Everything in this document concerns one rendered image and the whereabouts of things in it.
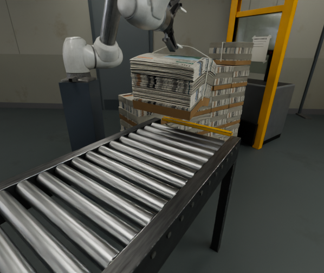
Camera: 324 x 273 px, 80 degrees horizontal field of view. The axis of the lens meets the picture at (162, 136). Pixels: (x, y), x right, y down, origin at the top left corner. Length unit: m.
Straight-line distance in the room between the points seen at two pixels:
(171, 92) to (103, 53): 0.75
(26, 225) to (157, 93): 0.63
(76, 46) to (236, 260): 1.67
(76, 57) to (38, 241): 1.11
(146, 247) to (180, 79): 0.58
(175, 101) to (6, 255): 0.69
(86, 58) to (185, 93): 0.83
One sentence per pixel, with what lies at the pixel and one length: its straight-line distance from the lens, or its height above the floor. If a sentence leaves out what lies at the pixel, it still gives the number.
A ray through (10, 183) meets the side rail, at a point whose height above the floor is 0.80.
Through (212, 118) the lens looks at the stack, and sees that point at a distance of 2.19.
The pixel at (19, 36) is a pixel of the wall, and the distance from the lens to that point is 5.01.
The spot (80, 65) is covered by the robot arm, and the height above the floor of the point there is 1.10.
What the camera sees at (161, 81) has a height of 1.08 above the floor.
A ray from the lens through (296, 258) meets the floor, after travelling 1.69.
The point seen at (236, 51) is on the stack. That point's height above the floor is 1.20.
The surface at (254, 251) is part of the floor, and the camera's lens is 1.61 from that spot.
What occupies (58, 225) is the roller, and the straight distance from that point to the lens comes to 0.61.
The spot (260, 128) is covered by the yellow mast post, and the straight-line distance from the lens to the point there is 2.81.
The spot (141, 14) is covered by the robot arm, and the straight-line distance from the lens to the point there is 0.65.
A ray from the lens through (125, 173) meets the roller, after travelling 0.73.
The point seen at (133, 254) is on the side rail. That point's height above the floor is 0.80.
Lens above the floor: 1.20
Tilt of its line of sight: 24 degrees down
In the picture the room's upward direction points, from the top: 1 degrees clockwise
